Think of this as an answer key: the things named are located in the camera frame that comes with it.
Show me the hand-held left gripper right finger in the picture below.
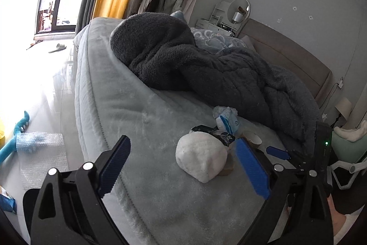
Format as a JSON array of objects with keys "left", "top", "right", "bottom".
[{"left": 234, "top": 138, "right": 335, "bottom": 245}]

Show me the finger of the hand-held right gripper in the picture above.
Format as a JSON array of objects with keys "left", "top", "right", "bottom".
[{"left": 266, "top": 146, "right": 315, "bottom": 171}]

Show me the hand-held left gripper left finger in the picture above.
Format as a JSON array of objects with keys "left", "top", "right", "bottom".
[{"left": 30, "top": 135, "right": 132, "bottom": 245}]

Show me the paper cup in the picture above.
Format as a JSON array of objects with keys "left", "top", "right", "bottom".
[{"left": 240, "top": 130, "right": 262, "bottom": 149}]

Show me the white cloth ball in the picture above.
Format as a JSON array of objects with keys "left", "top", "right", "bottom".
[{"left": 175, "top": 132, "right": 229, "bottom": 184}]

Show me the person's right forearm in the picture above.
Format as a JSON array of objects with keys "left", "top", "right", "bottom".
[{"left": 328, "top": 195, "right": 349, "bottom": 245}]

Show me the white green chair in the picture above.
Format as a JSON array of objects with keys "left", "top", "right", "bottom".
[{"left": 330, "top": 120, "right": 367, "bottom": 191}]

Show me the cream plush cloth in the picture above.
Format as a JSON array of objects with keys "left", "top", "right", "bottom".
[{"left": 334, "top": 121, "right": 367, "bottom": 143}]

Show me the black crumpled wrapper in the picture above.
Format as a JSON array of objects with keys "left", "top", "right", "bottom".
[{"left": 192, "top": 124, "right": 237, "bottom": 147}]

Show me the cream lamp shade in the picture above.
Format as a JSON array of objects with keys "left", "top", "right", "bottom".
[{"left": 335, "top": 97, "right": 353, "bottom": 121}]

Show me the light grey bed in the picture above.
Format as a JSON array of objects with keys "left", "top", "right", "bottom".
[{"left": 73, "top": 17, "right": 324, "bottom": 245}]

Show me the crumpled clear plastic bag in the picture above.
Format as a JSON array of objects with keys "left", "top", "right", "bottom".
[{"left": 212, "top": 106, "right": 240, "bottom": 137}]

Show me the bubble wrap sheet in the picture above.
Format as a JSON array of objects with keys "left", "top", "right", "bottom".
[{"left": 16, "top": 132, "right": 70, "bottom": 190}]

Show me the beige padded headboard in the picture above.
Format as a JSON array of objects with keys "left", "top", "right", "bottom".
[{"left": 237, "top": 18, "right": 333, "bottom": 100}]

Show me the blue plastic back scratcher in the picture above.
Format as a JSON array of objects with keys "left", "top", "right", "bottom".
[{"left": 0, "top": 111, "right": 31, "bottom": 164}]

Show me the blue packet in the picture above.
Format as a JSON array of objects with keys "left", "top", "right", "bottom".
[{"left": 0, "top": 188, "right": 17, "bottom": 214}]

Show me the dark grey fleece blanket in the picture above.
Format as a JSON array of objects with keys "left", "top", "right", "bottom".
[{"left": 110, "top": 13, "right": 324, "bottom": 151}]

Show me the yellow object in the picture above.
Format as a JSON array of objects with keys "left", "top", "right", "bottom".
[{"left": 0, "top": 117, "right": 6, "bottom": 148}]

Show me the white slipper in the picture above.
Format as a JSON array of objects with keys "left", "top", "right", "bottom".
[{"left": 48, "top": 43, "right": 67, "bottom": 53}]

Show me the blue patterned pillow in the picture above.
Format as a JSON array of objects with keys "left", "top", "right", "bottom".
[{"left": 170, "top": 11, "right": 249, "bottom": 55}]

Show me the white vanity desk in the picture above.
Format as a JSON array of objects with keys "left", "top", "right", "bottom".
[{"left": 196, "top": 2, "right": 239, "bottom": 38}]

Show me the round mirror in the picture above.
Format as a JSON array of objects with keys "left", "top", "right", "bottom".
[{"left": 228, "top": 0, "right": 251, "bottom": 24}]

